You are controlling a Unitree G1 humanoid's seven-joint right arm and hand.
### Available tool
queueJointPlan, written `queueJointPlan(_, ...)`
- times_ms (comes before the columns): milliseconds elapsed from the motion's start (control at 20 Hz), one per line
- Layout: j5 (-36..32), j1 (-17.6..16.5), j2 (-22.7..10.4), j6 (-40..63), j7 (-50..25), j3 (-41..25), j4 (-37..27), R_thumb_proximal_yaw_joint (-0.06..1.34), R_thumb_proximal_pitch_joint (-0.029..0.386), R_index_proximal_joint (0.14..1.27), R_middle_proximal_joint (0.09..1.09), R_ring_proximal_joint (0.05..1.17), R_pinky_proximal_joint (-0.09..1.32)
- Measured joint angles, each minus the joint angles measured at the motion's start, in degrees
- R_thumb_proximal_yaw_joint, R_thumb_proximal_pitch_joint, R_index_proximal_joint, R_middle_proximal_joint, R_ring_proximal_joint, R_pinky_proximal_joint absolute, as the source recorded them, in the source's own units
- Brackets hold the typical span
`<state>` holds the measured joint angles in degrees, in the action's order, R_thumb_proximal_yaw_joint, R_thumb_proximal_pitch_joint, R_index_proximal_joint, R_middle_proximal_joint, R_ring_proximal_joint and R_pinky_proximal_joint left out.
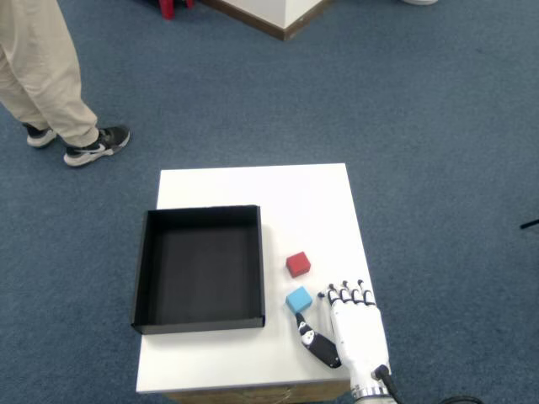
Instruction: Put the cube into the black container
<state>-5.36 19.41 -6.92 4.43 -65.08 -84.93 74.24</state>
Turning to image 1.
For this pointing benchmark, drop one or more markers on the black open cardboard box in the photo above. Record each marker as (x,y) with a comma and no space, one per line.
(202,273)

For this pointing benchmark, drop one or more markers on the black rod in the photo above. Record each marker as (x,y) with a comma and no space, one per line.
(529,224)

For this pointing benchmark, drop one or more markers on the red plastic stool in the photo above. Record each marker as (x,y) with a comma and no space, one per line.
(168,8)

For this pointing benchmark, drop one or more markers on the white round base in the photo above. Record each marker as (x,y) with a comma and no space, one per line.
(419,1)

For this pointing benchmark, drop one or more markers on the white topped wooden table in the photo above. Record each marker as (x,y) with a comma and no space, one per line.
(252,189)

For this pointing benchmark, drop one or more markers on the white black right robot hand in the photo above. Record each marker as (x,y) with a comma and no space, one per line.
(360,336)

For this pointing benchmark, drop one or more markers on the red foam cube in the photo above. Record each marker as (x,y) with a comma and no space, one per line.
(298,264)

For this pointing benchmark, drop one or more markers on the blue foam cube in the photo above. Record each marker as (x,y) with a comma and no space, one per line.
(298,299)

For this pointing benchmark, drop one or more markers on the black white sneaker with swoosh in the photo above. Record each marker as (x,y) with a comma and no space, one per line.
(101,146)

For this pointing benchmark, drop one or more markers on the beige trousers of person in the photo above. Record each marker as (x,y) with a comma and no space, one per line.
(33,63)

